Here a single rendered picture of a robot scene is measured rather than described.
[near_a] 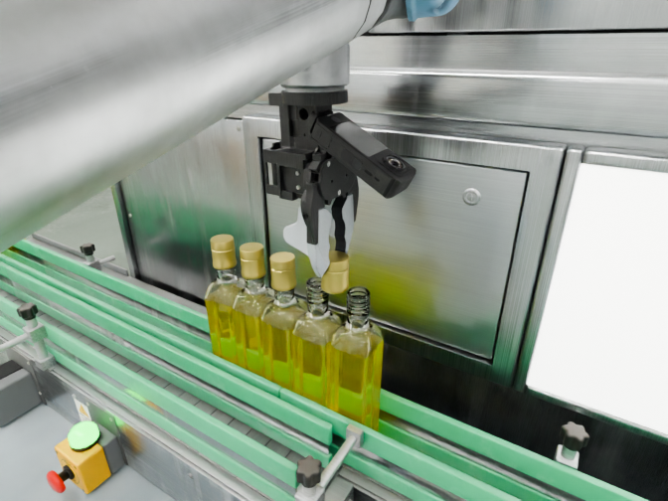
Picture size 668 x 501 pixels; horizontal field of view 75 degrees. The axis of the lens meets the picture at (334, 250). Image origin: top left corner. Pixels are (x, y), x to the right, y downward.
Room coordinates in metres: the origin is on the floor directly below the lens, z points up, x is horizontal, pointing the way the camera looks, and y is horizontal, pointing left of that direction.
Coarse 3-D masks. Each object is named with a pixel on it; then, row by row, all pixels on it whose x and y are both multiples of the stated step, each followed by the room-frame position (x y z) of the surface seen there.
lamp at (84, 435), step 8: (80, 424) 0.52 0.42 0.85; (88, 424) 0.52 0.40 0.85; (72, 432) 0.51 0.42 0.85; (80, 432) 0.51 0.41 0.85; (88, 432) 0.51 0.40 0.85; (96, 432) 0.52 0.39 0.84; (72, 440) 0.50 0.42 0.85; (80, 440) 0.50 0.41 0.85; (88, 440) 0.50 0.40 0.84; (96, 440) 0.51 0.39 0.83; (72, 448) 0.50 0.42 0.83; (80, 448) 0.50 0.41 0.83; (88, 448) 0.50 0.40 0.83
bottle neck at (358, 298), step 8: (352, 288) 0.48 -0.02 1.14; (360, 288) 0.48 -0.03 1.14; (352, 296) 0.46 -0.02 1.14; (360, 296) 0.46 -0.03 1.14; (368, 296) 0.46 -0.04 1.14; (352, 304) 0.46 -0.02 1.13; (360, 304) 0.45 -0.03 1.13; (368, 304) 0.46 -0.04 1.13; (352, 312) 0.46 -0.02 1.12; (360, 312) 0.45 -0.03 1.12; (368, 312) 0.46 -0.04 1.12; (352, 320) 0.46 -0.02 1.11; (360, 320) 0.45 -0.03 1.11; (368, 320) 0.46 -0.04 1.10; (352, 328) 0.45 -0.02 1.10; (360, 328) 0.45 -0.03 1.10
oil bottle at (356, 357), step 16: (336, 336) 0.46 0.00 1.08; (352, 336) 0.45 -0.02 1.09; (368, 336) 0.45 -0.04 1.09; (336, 352) 0.45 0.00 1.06; (352, 352) 0.44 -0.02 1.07; (368, 352) 0.44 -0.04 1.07; (336, 368) 0.45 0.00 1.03; (352, 368) 0.44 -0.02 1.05; (368, 368) 0.43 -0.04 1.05; (336, 384) 0.45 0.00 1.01; (352, 384) 0.44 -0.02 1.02; (368, 384) 0.44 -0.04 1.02; (336, 400) 0.45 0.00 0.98; (352, 400) 0.44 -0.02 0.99; (368, 400) 0.44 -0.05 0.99; (352, 416) 0.44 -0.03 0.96; (368, 416) 0.44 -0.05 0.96
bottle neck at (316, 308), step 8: (312, 280) 0.50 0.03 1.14; (320, 280) 0.50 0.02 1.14; (312, 288) 0.48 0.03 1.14; (320, 288) 0.48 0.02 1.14; (312, 296) 0.48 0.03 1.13; (320, 296) 0.48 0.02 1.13; (328, 296) 0.50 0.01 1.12; (312, 304) 0.48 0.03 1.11; (320, 304) 0.48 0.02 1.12; (312, 312) 0.48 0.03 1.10; (320, 312) 0.48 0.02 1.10; (328, 312) 0.49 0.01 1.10
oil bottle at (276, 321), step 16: (272, 304) 0.52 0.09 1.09; (304, 304) 0.53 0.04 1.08; (272, 320) 0.50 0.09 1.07; (288, 320) 0.50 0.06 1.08; (272, 336) 0.50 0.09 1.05; (288, 336) 0.49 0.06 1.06; (272, 352) 0.51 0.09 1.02; (288, 352) 0.49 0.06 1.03; (272, 368) 0.51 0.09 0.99; (288, 368) 0.49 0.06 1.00; (288, 384) 0.49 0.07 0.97
